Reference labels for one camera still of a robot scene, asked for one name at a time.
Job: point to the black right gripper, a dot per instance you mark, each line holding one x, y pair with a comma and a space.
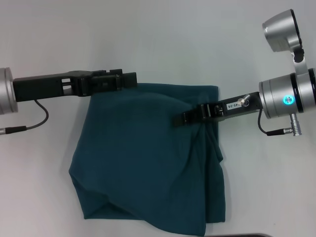
237, 108

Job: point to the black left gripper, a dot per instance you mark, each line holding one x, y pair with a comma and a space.
44, 86

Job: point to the teal T-shirt with FREE print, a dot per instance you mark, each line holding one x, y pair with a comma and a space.
148, 160

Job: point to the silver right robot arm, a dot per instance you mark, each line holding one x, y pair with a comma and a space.
281, 98

